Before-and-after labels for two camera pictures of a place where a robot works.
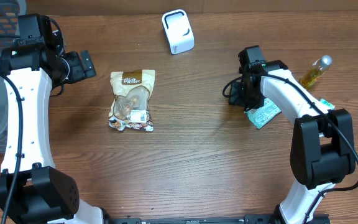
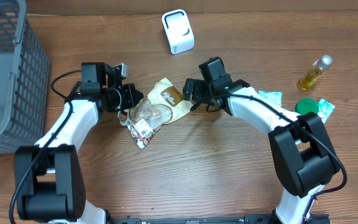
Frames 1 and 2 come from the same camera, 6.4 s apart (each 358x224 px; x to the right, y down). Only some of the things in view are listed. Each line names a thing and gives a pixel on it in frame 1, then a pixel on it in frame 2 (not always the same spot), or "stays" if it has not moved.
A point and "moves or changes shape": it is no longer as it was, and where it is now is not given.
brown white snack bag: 132,89 moves or changes shape
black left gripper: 79,71 → 130,90
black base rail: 263,218 stays
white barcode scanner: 178,30 stays
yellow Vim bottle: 318,68 stays
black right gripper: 237,101 → 200,86
